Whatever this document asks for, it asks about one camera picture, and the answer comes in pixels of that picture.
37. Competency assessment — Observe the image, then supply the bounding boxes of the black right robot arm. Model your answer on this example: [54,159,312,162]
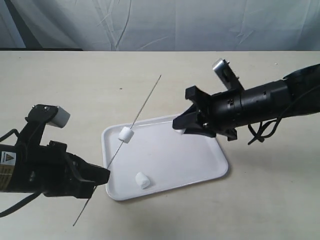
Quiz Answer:
[172,60,320,142]

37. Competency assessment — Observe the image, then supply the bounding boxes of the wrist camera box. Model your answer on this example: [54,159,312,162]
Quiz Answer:
[25,104,71,129]
[212,58,244,92]

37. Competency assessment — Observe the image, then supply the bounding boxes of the thin metal skewer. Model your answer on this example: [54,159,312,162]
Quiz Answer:
[72,74,162,227]

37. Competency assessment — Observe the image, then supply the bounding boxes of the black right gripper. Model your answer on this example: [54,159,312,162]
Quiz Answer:
[172,86,245,141]

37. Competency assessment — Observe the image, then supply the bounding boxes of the white rectangular plastic tray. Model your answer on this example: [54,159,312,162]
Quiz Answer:
[101,115,229,201]

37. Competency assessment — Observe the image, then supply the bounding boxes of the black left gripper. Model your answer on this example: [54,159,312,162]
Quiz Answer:
[14,122,111,200]

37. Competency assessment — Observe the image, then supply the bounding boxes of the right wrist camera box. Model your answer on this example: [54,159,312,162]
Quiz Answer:
[212,58,244,92]

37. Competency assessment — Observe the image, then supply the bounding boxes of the grey backdrop curtain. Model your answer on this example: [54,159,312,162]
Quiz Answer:
[0,0,320,52]

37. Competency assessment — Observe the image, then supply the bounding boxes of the white marshmallow removed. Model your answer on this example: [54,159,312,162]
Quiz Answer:
[118,126,134,144]
[174,128,186,135]
[135,172,151,189]

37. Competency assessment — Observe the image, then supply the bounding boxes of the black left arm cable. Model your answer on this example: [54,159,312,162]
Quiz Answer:
[0,128,43,218]

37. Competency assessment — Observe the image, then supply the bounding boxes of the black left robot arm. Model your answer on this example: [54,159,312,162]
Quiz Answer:
[0,124,111,199]

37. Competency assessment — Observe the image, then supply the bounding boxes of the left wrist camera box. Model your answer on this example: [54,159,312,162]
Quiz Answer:
[25,104,71,129]

